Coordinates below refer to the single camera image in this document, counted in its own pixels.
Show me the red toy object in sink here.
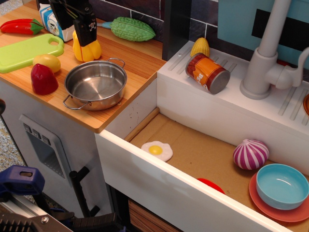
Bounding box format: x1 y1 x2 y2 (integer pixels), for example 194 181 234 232
198 178 225 194

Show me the green cutting board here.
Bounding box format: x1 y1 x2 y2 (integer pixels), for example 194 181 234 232
0 34 64 73

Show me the yellow toy corn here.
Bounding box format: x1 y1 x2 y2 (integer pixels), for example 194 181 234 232
190 38 210 57

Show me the light blue toy utensil handle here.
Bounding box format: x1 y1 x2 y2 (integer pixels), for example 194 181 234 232
97 22 112 29

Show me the white milk carton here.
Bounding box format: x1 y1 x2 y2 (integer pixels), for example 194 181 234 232
39 3 74 42

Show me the black oven door handle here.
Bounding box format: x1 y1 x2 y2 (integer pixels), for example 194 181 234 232
69 166 100 218

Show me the purple striped toy onion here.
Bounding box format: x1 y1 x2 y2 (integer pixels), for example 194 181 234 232
233 139 269 170

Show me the orange object at right edge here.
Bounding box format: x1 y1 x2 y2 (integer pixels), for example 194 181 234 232
303 94 309 116

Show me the red toy pepper piece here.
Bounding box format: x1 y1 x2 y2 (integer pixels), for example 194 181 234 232
31 63 58 95

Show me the stainless steel pot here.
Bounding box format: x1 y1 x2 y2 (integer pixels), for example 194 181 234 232
63 58 127 111

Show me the grey toy faucet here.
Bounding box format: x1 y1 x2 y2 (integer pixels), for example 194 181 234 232
240 0 309 100

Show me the light blue bowl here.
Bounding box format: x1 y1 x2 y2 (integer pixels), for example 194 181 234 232
256 164 309 210

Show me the red toy chili pepper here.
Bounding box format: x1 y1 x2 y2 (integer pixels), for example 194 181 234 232
0 19 44 35

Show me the coral pink plate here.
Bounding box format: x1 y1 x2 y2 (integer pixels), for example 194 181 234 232
249 174 309 222

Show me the green toy bitter gourd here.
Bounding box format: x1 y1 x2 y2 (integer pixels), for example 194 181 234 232
110 17 156 42

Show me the blue clamp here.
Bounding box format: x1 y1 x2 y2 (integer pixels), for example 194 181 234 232
0 165 46 203

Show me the grey oven control panel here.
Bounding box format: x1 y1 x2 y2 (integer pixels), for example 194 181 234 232
19 114 72 187

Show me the orange brown food can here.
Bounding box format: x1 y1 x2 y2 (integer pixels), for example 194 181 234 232
185 53 230 94

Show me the toy fried egg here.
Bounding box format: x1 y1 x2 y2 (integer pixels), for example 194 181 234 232
141 141 173 162

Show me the yellow toy bell pepper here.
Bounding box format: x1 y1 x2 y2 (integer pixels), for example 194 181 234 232
72 31 102 62

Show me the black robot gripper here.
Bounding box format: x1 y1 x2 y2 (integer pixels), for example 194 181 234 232
49 0 97 47

